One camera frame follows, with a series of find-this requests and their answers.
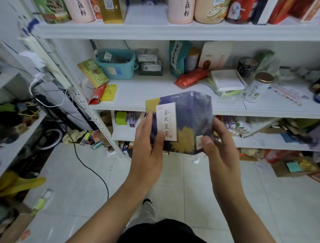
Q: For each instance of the yellow box white label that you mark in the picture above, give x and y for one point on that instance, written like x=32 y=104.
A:
x=114 y=11

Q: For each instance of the white box brown print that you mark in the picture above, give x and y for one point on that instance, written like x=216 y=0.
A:
x=216 y=54

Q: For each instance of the person's left forearm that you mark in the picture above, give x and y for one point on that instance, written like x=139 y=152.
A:
x=107 y=215

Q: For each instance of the red box white edge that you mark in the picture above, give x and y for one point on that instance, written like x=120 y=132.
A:
x=306 y=9

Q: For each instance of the red canister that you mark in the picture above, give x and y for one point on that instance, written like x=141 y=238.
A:
x=241 y=11

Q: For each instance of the black box white edge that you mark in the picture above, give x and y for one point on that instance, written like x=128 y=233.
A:
x=262 y=11

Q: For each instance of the yellow tag packet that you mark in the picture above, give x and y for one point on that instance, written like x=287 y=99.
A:
x=109 y=92

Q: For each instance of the teal plastic basket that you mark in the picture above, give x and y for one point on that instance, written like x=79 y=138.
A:
x=117 y=70

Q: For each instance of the blue tape strip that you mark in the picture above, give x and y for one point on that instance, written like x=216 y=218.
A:
x=32 y=25

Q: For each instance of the brown carton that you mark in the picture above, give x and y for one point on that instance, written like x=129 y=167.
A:
x=292 y=167

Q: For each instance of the red pouch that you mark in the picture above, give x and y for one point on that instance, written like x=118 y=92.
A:
x=192 y=77

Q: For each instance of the white power strip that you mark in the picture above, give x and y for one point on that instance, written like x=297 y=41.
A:
x=50 y=62

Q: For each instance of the person's left hand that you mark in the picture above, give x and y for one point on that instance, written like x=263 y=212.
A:
x=145 y=160

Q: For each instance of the small clear bottle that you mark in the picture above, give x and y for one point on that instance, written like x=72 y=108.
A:
x=42 y=200

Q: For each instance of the clear green label nut jar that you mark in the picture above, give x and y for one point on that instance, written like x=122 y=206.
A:
x=52 y=11

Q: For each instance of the person's right hand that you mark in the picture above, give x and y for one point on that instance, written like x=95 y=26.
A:
x=225 y=165

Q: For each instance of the white metal shelving unit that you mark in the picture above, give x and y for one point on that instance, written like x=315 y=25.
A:
x=150 y=97

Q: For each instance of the person's right forearm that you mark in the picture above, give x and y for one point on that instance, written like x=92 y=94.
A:
x=245 y=218

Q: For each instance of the yellow plastic bag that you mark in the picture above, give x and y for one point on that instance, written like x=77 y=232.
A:
x=20 y=184

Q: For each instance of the person's black clothing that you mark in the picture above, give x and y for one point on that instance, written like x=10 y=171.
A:
x=160 y=231

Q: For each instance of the orange patterned box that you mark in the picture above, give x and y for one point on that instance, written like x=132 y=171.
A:
x=96 y=9

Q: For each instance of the green snack packet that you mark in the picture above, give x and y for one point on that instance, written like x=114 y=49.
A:
x=93 y=72

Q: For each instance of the person's grey trousers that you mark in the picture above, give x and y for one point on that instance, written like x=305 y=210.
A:
x=145 y=215

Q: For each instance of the pink cylinder canister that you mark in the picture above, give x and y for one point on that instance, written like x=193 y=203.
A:
x=181 y=11

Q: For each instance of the small pink canister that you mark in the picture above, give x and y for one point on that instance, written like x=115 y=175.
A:
x=79 y=10

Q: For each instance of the white flat box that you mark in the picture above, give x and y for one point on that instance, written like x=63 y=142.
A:
x=227 y=80

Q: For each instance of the dark jar with lid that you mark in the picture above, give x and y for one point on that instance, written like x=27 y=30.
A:
x=246 y=67

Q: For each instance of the dark blue moon box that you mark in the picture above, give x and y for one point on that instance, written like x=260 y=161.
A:
x=192 y=120

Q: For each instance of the small dark bottle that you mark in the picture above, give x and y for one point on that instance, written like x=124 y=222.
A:
x=317 y=92

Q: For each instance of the red snack packet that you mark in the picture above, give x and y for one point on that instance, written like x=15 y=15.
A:
x=97 y=94

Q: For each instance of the white power adapter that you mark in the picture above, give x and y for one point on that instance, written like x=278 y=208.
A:
x=29 y=60

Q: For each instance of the teal pouch bag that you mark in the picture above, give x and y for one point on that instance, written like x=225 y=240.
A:
x=177 y=57

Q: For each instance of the beige cylinder canister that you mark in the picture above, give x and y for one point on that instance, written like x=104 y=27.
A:
x=212 y=11

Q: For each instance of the small black grey boxes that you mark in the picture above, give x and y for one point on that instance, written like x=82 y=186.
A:
x=150 y=62

